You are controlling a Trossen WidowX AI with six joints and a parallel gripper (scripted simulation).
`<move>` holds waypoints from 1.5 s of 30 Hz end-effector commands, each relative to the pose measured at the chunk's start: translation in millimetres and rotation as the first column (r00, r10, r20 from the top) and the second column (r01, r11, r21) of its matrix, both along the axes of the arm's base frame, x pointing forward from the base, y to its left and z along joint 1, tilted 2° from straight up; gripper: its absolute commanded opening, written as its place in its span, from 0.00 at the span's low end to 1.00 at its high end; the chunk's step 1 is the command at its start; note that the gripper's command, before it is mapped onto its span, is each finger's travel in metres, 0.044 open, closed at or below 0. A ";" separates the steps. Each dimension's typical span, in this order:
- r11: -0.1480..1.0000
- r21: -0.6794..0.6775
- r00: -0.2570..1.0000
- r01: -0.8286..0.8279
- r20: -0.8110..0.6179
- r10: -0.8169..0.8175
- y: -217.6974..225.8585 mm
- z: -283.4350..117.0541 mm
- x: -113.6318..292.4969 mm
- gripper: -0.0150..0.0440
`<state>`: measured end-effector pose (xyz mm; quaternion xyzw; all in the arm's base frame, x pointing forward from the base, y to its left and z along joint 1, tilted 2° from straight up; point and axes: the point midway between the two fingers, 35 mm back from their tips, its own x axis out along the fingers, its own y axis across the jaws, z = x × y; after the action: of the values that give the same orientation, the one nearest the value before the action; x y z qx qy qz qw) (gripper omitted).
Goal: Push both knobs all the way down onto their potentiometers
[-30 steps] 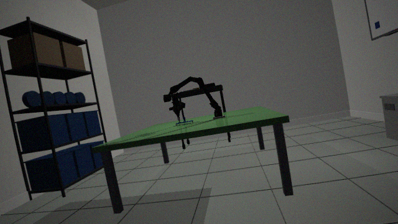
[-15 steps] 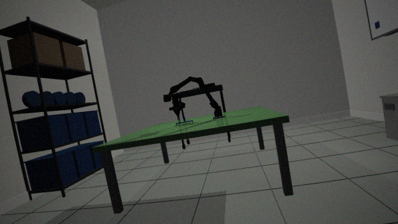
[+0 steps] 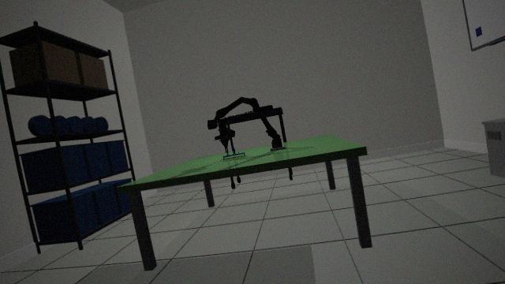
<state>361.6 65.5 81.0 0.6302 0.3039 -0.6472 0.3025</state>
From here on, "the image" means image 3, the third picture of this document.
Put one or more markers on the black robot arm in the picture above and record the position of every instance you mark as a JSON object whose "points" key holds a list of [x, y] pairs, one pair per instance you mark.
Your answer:
{"points": [[212, 124]]}

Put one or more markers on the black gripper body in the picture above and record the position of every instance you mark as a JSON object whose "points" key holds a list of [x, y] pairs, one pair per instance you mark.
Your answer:
{"points": [[224, 134]]}

